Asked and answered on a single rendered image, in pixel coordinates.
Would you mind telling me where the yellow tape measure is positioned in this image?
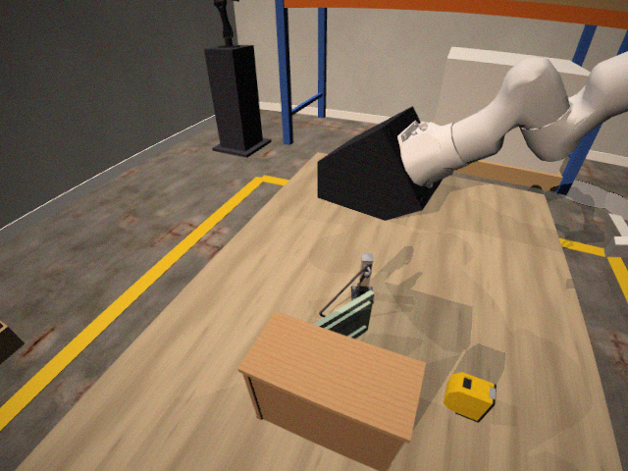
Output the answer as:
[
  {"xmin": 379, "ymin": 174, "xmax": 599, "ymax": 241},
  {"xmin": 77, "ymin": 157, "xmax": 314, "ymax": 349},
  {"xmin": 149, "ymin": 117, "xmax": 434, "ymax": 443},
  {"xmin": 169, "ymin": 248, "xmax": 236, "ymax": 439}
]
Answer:
[{"xmin": 444, "ymin": 372, "xmax": 497, "ymax": 423}]

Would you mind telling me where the brown wooden cabinet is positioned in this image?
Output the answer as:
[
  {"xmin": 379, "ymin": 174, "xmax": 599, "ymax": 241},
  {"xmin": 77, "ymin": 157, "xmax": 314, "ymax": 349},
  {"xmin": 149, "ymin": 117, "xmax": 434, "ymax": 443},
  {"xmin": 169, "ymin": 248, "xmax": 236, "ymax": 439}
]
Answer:
[{"xmin": 237, "ymin": 290, "xmax": 426, "ymax": 471}]

